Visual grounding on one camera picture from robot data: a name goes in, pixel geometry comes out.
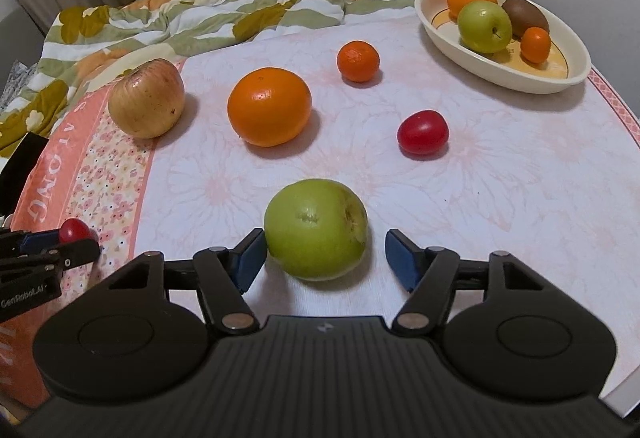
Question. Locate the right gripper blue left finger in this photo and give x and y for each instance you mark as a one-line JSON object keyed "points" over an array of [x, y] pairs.
{"points": [[224, 275]]}

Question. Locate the yellow-red apple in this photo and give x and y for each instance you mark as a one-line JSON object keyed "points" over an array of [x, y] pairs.
{"points": [[148, 102]]}

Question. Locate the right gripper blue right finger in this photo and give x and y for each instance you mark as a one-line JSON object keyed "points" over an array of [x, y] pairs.
{"points": [[428, 274]]}

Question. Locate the small mandarin in bowl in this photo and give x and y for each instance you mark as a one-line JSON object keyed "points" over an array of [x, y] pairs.
{"points": [[535, 45]]}

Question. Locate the small mandarin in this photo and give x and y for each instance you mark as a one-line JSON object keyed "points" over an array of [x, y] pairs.
{"points": [[535, 45], [358, 61]]}

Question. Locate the green striped floral duvet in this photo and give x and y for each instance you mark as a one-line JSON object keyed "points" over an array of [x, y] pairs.
{"points": [[86, 48]]}

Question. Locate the brown kiwi in bowl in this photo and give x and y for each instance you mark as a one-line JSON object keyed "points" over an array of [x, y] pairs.
{"points": [[524, 15]]}

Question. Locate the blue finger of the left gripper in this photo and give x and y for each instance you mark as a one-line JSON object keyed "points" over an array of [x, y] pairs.
{"points": [[21, 250]]}

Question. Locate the red cherry tomato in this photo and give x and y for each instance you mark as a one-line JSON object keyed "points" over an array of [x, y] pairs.
{"points": [[73, 230], [423, 133]]}

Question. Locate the grey patterned pillow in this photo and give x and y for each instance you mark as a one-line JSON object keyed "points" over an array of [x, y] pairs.
{"points": [[19, 76]]}

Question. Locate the large green apple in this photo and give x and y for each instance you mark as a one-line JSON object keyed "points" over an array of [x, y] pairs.
{"points": [[316, 229]]}

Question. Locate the large orange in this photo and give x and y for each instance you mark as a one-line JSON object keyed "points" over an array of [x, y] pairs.
{"points": [[269, 107]]}

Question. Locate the green apple in bowl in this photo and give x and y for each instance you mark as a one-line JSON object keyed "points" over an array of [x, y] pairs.
{"points": [[484, 27]]}

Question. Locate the cream oval fruit bowl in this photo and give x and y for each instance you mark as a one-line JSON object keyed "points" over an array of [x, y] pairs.
{"points": [[569, 62]]}

